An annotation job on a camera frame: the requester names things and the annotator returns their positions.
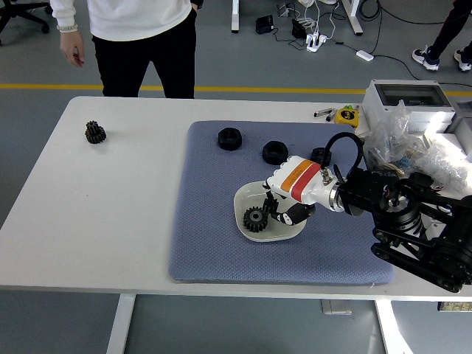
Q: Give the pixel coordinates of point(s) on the grey electrical enclosure box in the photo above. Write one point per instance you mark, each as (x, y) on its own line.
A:
(405, 97)

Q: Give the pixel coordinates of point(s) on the white power strip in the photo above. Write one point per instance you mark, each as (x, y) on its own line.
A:
(316, 41)

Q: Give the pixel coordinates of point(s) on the large black gear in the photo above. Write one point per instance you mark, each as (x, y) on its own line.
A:
(254, 221)

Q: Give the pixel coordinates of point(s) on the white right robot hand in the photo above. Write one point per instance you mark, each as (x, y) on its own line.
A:
(298, 180)

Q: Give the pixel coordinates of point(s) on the flat black power adapter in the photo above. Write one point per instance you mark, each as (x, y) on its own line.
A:
(264, 24)

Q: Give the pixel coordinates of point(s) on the black office chair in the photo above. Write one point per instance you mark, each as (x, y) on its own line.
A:
(18, 11)

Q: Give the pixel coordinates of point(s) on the bubble wrap bag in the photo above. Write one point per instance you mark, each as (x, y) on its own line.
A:
(442, 162)

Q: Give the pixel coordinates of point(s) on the large black hex nut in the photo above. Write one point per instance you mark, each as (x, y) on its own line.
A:
(229, 142)
(274, 152)

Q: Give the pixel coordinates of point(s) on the small black hex nut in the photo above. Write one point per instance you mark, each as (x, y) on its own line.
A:
(317, 154)

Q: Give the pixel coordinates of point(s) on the white square dish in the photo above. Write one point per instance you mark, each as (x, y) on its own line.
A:
(247, 193)

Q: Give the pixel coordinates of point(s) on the upright black power adapter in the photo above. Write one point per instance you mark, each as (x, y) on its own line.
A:
(298, 29)

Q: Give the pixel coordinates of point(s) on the blue-grey quilted mat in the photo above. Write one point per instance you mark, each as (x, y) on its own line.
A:
(206, 221)

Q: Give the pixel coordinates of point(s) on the black silver marker pen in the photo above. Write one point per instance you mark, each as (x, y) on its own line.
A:
(330, 116)
(323, 112)

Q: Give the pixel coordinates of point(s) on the white desk leg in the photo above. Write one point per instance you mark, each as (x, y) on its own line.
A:
(236, 16)
(352, 16)

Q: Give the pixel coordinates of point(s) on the yellow tape measure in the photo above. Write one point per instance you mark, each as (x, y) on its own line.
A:
(346, 116)

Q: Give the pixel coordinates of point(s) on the person's right hand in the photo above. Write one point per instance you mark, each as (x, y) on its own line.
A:
(71, 46)

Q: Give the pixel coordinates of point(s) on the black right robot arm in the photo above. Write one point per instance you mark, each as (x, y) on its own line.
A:
(368, 190)

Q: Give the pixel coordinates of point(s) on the small black module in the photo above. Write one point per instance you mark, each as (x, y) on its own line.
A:
(420, 178)

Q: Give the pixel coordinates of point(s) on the black stacked double gear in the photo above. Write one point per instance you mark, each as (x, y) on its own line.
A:
(96, 134)

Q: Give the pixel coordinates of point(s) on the white table leg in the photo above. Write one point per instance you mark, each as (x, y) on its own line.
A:
(121, 324)
(392, 328)

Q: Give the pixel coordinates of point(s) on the person in white shoes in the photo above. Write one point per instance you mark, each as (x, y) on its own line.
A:
(140, 22)

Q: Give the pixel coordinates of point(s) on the person in dark trousers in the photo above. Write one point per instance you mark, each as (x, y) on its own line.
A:
(448, 26)

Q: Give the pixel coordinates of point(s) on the grey under-table bracket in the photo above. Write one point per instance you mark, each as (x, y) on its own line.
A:
(335, 307)

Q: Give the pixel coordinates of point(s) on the white power adapter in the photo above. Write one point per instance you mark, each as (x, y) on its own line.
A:
(364, 55)

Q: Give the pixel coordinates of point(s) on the clear plastic parts bag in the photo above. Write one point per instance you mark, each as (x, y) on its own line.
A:
(391, 136)

